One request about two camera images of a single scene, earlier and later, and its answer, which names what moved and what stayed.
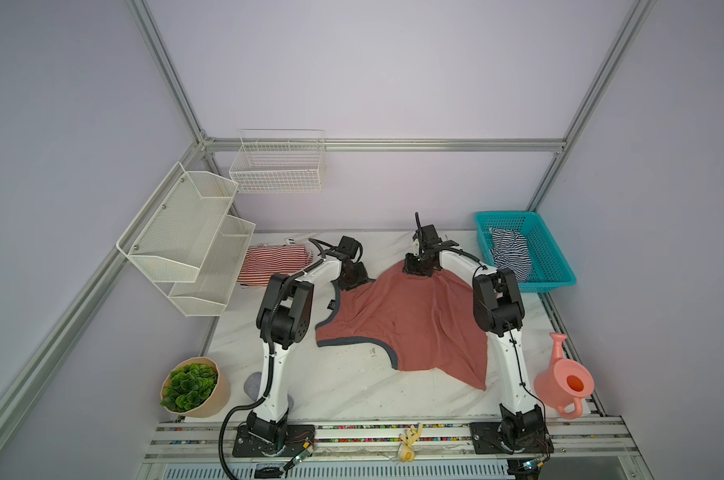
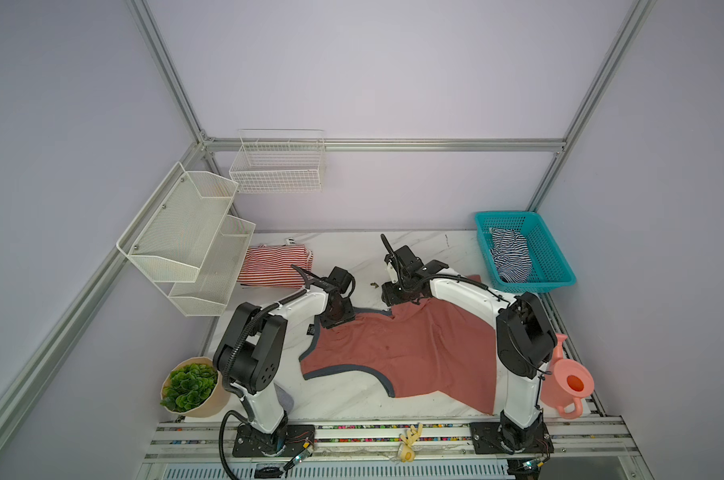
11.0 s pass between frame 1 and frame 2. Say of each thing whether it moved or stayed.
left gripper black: moved
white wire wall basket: stayed
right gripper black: moved
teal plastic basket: stayed
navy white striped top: stayed
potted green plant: stayed
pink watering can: stayed
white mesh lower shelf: stayed
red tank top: moved
